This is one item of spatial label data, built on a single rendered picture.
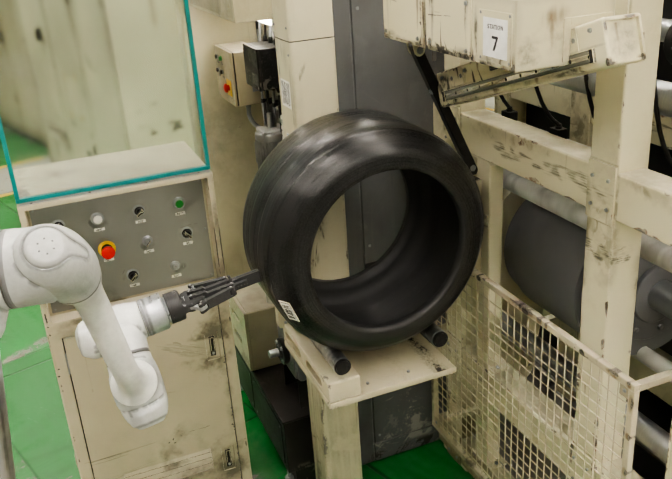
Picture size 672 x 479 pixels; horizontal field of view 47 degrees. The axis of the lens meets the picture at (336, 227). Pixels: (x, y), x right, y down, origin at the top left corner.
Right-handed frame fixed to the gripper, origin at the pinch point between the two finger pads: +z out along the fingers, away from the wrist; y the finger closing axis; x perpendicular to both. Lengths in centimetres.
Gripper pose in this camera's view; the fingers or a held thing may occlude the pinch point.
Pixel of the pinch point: (246, 279)
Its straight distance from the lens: 191.2
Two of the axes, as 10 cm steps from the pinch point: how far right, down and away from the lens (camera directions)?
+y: -3.8, -3.3, 8.6
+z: 9.0, -3.3, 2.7
